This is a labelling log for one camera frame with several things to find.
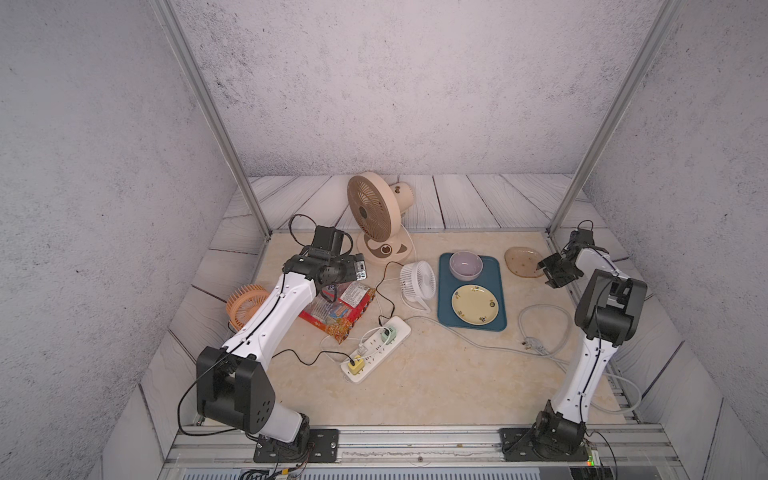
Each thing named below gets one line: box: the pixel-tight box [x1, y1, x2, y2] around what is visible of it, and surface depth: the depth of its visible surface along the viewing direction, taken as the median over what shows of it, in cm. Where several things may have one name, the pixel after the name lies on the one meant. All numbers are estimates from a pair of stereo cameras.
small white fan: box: [399, 260, 437, 312], surface depth 96 cm
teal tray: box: [438, 252, 507, 331], surface depth 104 cm
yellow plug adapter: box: [348, 358, 365, 375], surface depth 82 cm
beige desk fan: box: [347, 172, 414, 264], surface depth 102 cm
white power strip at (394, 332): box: [340, 316, 412, 384], surface depth 87 cm
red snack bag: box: [299, 281, 376, 344], surface depth 95 cm
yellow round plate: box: [451, 284, 499, 325], surface depth 101 cm
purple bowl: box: [449, 251, 484, 281], surface depth 106 cm
